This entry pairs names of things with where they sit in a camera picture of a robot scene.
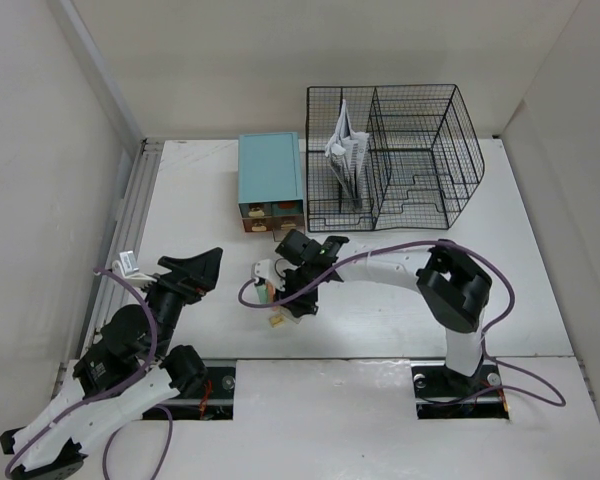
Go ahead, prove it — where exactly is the small wooden eraser block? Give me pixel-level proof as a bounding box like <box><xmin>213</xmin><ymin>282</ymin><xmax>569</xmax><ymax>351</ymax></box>
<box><xmin>268</xmin><ymin>314</ymin><xmax>285</xmax><ymax>328</ymax></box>

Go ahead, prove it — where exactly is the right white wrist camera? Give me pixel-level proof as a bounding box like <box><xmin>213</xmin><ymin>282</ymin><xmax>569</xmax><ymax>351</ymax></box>
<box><xmin>252</xmin><ymin>259</ymin><xmax>284</xmax><ymax>291</ymax></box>

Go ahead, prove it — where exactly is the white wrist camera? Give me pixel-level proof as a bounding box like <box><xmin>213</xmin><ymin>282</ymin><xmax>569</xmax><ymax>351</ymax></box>
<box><xmin>252</xmin><ymin>259</ymin><xmax>284</xmax><ymax>291</ymax></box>
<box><xmin>112</xmin><ymin>251</ymin><xmax>156</xmax><ymax>289</ymax></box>

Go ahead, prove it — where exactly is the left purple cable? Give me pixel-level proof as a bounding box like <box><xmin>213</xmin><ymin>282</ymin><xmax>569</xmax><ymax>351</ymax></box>
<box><xmin>4</xmin><ymin>267</ymin><xmax>176</xmax><ymax>480</ymax></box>

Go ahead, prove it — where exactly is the green highlighter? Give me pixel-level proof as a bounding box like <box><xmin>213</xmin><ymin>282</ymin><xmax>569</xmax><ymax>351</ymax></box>
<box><xmin>256</xmin><ymin>283</ymin><xmax>269</xmax><ymax>304</ymax></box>

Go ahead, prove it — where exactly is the teal mini drawer cabinet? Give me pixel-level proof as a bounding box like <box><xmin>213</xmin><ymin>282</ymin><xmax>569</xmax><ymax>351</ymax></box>
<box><xmin>238</xmin><ymin>132</ymin><xmax>305</xmax><ymax>242</ymax></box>

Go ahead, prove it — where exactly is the black wire mesh organizer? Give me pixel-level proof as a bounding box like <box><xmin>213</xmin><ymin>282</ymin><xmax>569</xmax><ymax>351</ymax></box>
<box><xmin>305</xmin><ymin>84</ymin><xmax>485</xmax><ymax>233</ymax></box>

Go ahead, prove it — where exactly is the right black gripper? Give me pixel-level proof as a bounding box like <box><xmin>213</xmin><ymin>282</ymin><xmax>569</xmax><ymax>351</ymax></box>
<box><xmin>274</xmin><ymin>262</ymin><xmax>320</xmax><ymax>318</ymax></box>

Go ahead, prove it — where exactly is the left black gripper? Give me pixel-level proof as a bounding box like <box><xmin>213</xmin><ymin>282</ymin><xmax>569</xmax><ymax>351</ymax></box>
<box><xmin>136</xmin><ymin>247</ymin><xmax>223</xmax><ymax>359</ymax></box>

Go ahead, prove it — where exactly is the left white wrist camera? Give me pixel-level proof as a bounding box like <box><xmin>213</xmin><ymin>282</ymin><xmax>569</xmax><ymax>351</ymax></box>
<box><xmin>112</xmin><ymin>251</ymin><xmax>156</xmax><ymax>289</ymax></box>

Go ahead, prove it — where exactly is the orange highlighter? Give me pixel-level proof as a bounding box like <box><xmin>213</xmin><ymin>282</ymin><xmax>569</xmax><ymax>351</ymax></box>
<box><xmin>266</xmin><ymin>282</ymin><xmax>276</xmax><ymax>304</ymax></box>

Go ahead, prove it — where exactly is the aluminium rail frame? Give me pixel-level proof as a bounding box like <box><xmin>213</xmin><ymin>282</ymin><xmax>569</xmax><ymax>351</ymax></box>
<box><xmin>75</xmin><ymin>139</ymin><xmax>164</xmax><ymax>357</ymax></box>

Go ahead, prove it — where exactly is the white paper booklet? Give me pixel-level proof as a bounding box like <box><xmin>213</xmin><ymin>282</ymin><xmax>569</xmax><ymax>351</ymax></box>
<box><xmin>325</xmin><ymin>99</ymin><xmax>369</xmax><ymax>205</ymax></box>

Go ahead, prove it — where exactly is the purple cable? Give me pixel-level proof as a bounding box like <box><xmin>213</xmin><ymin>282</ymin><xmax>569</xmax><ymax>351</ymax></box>
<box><xmin>4</xmin><ymin>267</ymin><xmax>176</xmax><ymax>480</ymax></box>
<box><xmin>236</xmin><ymin>239</ymin><xmax>566</xmax><ymax>409</ymax></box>

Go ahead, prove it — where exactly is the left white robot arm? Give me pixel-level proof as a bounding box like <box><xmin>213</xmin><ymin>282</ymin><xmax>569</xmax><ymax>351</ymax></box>
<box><xmin>0</xmin><ymin>247</ymin><xmax>223</xmax><ymax>479</ymax></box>

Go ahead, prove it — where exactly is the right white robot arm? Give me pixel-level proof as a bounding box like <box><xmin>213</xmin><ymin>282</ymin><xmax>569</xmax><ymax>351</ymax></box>
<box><xmin>267</xmin><ymin>230</ymin><xmax>492</xmax><ymax>394</ymax></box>

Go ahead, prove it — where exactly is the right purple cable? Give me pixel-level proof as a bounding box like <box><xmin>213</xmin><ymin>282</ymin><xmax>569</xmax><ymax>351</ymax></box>
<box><xmin>236</xmin><ymin>239</ymin><xmax>566</xmax><ymax>409</ymax></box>

